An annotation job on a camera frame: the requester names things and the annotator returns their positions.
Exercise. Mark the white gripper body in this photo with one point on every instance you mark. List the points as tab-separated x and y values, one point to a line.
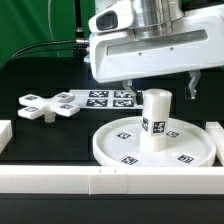
197	42

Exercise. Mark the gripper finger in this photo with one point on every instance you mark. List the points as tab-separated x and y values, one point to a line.
191	91
128	86

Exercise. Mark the white round table top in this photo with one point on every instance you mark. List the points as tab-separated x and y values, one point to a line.
124	142

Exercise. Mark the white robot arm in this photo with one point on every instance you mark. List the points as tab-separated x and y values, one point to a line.
140	38

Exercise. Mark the white marker tag sheet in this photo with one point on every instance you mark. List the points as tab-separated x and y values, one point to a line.
104	99

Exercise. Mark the white right fence block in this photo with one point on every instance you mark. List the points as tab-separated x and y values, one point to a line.
216	131

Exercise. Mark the white fence block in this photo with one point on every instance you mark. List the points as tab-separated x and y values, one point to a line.
216	131
5	133

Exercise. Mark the black vertical pole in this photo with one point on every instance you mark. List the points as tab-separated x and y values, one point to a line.
79	33

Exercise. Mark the white cross-shaped table base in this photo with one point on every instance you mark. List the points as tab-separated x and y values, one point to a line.
35	106

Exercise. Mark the white left fence block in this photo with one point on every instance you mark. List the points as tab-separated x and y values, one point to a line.
5	133

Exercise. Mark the white front fence bar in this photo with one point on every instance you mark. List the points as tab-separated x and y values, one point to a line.
104	180

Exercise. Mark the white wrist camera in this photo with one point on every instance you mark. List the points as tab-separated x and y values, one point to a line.
116	17

